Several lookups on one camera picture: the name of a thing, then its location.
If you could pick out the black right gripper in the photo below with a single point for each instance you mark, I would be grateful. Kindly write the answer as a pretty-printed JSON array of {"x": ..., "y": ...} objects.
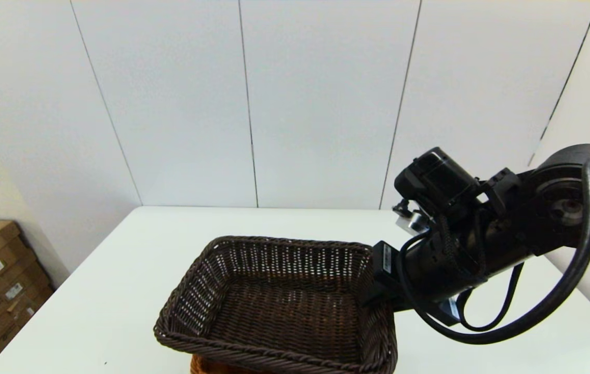
[{"x": 425, "y": 270}]

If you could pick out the dark brown wicker basket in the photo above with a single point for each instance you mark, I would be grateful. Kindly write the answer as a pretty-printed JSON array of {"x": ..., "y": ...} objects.
[{"x": 274, "y": 311}]

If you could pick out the orange wicker basket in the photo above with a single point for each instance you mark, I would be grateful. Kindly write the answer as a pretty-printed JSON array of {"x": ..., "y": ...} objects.
[{"x": 206, "y": 366}]

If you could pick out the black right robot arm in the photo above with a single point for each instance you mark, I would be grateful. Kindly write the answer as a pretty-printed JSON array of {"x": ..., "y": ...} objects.
[{"x": 435, "y": 179}]

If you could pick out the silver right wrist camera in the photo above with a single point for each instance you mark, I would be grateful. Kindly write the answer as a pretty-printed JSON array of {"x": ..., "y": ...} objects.
[{"x": 414, "y": 222}]

